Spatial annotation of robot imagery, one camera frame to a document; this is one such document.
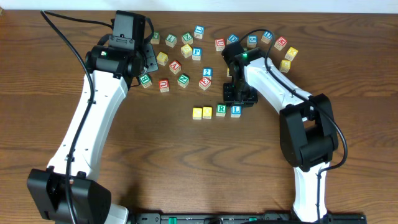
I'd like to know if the blue L block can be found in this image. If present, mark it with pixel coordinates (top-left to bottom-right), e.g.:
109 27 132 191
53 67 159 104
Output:
231 106 242 118

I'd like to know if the green R block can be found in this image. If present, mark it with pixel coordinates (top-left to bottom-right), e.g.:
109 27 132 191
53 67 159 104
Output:
216 104 226 117

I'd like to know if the yellow O block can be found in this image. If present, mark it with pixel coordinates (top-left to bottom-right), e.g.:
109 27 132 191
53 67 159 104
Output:
202 106 213 119

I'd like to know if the yellow C block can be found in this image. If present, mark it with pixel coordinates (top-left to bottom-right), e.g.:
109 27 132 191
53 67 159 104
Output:
192 108 203 119

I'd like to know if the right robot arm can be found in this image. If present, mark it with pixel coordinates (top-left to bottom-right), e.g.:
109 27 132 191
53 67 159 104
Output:
221 42 338 223

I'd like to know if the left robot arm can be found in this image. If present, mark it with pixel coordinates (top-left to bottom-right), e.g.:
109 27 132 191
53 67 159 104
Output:
27 11 158 224

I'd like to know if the green B block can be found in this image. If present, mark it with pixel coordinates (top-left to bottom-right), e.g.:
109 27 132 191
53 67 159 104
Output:
139 74 152 88

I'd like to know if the yellow block centre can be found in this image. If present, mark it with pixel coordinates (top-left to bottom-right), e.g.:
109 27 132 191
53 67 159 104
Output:
226 68 232 77

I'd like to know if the red A block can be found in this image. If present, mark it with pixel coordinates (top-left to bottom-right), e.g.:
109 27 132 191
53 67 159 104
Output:
169 60 182 75

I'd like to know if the red U block lower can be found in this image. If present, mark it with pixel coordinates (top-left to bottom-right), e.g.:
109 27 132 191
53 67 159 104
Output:
159 79 170 93

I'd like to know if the red u block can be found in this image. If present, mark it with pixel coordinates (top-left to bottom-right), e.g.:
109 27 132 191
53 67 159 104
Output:
159 79 170 93
215 39 226 52

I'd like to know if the green T block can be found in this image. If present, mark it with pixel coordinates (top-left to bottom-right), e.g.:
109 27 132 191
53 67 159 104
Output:
150 32 160 44

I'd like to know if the green L block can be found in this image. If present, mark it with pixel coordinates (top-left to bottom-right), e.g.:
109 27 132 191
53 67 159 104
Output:
165 34 177 48

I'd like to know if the green N block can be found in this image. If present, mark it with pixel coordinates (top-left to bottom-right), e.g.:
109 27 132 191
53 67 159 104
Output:
177 73 190 88

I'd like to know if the yellow S block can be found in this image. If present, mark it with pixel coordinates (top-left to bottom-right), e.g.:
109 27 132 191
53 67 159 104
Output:
181 44 193 58

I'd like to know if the green Z block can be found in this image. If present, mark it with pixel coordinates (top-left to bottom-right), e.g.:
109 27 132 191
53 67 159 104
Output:
182 32 193 45

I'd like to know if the blue P block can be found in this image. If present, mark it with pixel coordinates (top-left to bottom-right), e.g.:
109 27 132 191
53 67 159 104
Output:
192 47 202 61

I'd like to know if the red U block upper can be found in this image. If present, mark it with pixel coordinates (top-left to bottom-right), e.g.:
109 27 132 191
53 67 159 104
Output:
215 39 226 52

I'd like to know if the yellow block right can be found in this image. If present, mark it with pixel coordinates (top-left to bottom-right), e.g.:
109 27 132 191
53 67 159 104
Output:
279 60 291 73

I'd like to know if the blue 5 block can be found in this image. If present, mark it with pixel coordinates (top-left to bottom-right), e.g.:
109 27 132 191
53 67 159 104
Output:
246 35 257 49

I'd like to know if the blue D block left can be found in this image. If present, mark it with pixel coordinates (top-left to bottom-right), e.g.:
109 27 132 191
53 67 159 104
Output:
226 34 239 45

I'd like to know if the blue d block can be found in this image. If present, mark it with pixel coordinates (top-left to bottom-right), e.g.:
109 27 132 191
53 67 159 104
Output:
226 34 239 45
261 30 274 44

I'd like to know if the blue block top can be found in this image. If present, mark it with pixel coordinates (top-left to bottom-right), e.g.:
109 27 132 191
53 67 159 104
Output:
194 26 205 39

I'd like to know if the blue D block right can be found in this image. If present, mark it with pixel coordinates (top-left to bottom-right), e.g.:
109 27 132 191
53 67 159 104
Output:
261 30 274 44

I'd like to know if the red M block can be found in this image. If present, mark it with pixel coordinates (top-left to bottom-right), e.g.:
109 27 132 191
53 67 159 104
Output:
274 36 288 51

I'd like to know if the yellow K block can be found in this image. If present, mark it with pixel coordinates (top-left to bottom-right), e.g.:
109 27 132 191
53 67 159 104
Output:
285 47 299 61

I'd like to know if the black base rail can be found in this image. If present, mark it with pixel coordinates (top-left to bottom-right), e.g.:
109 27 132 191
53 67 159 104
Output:
128 210 368 224

